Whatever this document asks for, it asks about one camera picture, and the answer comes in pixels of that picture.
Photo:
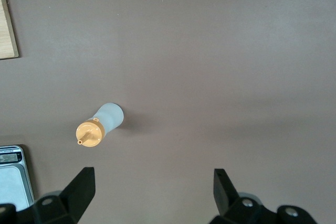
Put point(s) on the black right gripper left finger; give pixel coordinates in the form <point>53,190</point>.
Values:
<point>78,195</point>

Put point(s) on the silver digital kitchen scale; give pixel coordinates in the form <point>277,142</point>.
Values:
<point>13,182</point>

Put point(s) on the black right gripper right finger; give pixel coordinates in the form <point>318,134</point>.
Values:
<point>225,197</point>

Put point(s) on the translucent sauce bottle orange cap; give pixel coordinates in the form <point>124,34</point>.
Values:
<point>105,121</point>

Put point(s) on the wooden cutting board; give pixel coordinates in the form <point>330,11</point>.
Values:
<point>5,37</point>

